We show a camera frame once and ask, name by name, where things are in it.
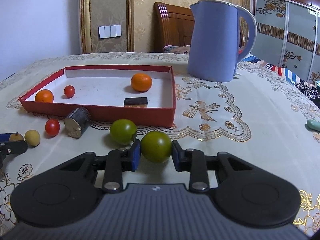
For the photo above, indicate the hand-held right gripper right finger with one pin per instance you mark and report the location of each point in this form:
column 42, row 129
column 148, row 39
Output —
column 177, row 156

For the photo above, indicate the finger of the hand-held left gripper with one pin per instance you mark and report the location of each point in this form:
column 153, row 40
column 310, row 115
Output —
column 6, row 136
column 15, row 148

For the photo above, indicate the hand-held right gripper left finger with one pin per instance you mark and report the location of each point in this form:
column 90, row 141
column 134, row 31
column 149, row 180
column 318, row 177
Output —
column 135, row 156

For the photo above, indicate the yellow longan fruit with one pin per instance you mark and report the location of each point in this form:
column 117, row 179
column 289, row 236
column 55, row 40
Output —
column 17, row 137
column 32, row 138

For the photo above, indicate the green tomato with stem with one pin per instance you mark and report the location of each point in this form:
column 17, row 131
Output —
column 122, row 131

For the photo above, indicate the red cherry tomato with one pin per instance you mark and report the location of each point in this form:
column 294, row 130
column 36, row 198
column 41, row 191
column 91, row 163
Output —
column 52, row 127
column 69, row 91

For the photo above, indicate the halved dark sugarcane piece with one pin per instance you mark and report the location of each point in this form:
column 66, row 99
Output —
column 135, row 101

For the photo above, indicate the small orange mandarin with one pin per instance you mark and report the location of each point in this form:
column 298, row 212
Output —
column 44, row 96

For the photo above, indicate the red cardboard box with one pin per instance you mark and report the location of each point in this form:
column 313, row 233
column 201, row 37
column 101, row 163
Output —
column 105, row 95

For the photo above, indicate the large orange mandarin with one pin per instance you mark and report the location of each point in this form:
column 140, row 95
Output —
column 141, row 82

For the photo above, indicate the cream embroidered tablecloth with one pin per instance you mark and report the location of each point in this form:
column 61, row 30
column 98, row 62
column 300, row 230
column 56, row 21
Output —
column 250, row 100

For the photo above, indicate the floral pillow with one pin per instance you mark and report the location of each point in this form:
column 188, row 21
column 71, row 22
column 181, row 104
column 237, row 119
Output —
column 176, row 49

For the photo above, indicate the blue electric kettle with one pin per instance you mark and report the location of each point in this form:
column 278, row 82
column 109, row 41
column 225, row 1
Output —
column 212, row 45

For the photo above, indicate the wooden bed headboard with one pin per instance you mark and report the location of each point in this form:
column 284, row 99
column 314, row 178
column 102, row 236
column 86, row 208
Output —
column 175, row 27

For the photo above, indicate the striped colourful blanket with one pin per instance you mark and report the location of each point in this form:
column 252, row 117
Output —
column 285, row 73

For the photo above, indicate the teal rounded object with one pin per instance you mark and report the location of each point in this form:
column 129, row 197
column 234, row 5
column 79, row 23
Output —
column 313, row 125

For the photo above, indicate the floral sliding door wardrobe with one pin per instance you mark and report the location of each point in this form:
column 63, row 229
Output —
column 292, row 30

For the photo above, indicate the white light switch panel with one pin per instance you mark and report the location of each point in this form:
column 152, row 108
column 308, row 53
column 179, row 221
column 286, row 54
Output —
column 110, row 31

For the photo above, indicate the gold framed wall panel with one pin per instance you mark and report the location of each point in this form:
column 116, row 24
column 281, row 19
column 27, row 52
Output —
column 86, row 17

